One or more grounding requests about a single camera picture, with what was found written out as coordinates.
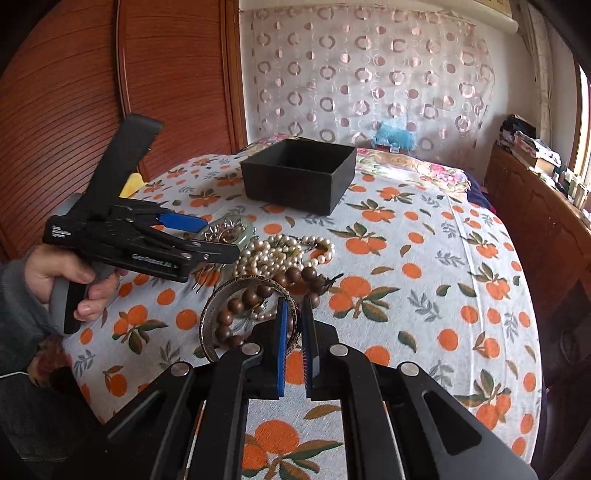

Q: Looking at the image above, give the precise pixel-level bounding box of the orange print bed sheet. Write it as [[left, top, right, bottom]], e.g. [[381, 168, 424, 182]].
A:
[[64, 153, 542, 461]]

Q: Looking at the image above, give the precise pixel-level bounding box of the brown wooden bead bracelet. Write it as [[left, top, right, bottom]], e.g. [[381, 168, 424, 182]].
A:
[[214, 266, 346, 349]]

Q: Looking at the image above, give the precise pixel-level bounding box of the wooden side cabinet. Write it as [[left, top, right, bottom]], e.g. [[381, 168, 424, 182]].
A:
[[484, 144, 590, 385]]

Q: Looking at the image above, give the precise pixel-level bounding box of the silver ornate pendant necklace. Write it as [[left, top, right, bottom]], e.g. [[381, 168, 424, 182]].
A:
[[195, 208, 257, 252]]

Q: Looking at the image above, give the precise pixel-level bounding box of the white pearl necklace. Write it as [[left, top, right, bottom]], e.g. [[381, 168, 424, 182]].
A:
[[233, 233, 337, 280]]

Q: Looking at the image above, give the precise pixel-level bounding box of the grey left sleeve forearm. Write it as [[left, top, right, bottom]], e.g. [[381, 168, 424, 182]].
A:
[[0, 260, 58, 375]]

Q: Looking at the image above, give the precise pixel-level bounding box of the wooden headboard panel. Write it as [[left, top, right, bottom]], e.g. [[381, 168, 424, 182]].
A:
[[1, 1, 246, 261]]

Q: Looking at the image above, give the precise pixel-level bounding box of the stack of clothes and books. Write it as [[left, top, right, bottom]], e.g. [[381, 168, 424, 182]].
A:
[[498, 114, 561, 176]]

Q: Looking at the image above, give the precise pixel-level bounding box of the person's left hand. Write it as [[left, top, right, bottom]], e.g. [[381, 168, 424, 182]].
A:
[[24, 244, 127, 322]]

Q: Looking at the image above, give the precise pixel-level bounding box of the circle pattern sheer curtain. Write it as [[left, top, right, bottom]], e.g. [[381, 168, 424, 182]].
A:
[[239, 4, 495, 169]]

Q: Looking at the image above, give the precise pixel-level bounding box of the patterned metal bangle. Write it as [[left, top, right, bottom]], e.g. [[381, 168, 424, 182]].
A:
[[198, 276, 301, 363]]

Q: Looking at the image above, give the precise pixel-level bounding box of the blue bubble wrap bag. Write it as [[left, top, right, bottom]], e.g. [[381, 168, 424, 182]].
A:
[[370, 122, 416, 154]]

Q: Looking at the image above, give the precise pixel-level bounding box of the black square jewelry box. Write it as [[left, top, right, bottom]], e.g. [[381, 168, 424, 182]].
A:
[[240, 138, 356, 216]]

